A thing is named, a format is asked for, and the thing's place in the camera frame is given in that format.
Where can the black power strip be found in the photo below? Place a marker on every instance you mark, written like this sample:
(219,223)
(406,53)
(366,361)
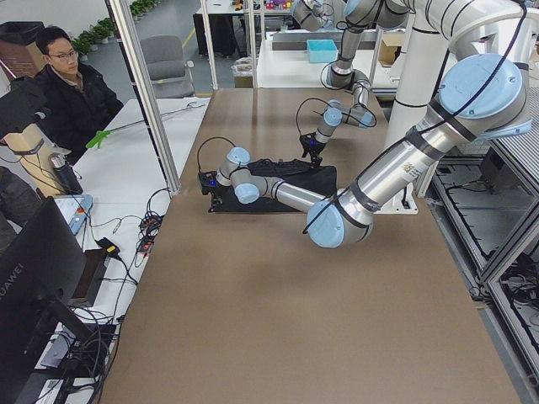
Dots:
(148,229)

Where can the cardboard box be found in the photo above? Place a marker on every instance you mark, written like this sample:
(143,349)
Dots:
(390,47)

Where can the black power adapter yellow label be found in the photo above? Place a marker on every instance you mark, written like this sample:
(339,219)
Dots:
(111,248)

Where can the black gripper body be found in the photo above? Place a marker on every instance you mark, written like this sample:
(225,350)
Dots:
(313,150)
(215,190)

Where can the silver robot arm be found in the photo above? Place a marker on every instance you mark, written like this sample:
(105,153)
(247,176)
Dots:
(484,96)
(357,17)

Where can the blue teach pendant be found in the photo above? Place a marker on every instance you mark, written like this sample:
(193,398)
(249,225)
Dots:
(75,209)

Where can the black graphic t-shirt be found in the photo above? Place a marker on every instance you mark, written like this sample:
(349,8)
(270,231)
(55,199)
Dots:
(275,187)

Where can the blue plastic bin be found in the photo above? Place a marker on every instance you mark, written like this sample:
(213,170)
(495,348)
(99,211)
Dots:
(321,51)

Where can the aluminium frame post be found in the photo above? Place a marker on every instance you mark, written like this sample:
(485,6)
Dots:
(130,47)

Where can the black box device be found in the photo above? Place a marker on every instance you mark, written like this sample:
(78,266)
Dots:
(97,261)

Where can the seated man black jacket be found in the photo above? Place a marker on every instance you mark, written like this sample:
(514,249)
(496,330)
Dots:
(78,101)

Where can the black Huawei monitor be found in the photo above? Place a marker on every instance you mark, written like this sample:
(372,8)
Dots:
(40,271)

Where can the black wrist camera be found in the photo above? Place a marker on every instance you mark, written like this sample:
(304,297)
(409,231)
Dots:
(208,182)

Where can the grey office chair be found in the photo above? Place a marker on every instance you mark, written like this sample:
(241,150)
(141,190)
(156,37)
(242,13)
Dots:
(168,70)

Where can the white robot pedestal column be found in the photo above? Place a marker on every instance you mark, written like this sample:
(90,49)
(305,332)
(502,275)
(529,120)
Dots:
(417,101)

